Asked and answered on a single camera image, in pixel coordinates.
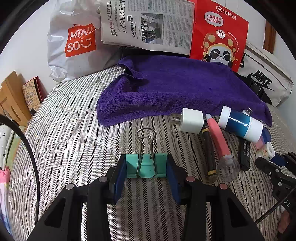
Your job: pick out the patterned book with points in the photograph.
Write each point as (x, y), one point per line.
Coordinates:
(34, 94)

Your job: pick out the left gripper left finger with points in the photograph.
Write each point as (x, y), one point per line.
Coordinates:
(117, 179)

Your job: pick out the red panda paper bag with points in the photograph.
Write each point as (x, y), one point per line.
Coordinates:
(219, 35)

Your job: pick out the striped bed quilt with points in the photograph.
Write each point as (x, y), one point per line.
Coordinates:
(71, 146)

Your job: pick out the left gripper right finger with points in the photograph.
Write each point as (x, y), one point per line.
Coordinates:
(176, 177)

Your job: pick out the teal binder clip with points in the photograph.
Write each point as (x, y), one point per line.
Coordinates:
(148, 165)

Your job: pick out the white Nike waist bag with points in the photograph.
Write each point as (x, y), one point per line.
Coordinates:
(265, 75)

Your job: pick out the black and gold pen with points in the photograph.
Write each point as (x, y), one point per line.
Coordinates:
(209, 150)

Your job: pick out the blue and white bottle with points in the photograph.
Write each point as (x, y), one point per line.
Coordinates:
(240, 124)

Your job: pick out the wooden headboard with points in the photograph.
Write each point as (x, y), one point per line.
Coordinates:
(12, 99)

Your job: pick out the white Miniso plastic bag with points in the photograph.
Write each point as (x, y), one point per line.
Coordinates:
(74, 41)

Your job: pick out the white USB charger plug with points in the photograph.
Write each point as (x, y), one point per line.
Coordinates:
(189, 120)

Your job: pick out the pink tube with clear cap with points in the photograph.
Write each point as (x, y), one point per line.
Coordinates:
(228, 168)

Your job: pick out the folded newspaper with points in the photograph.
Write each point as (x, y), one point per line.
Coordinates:
(156, 25)

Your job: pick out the black rectangular stick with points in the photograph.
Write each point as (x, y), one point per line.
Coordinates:
(244, 154)

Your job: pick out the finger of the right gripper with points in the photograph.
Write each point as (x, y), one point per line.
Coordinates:
(266, 166)

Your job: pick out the purple towel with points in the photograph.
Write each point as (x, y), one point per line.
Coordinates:
(160, 85)

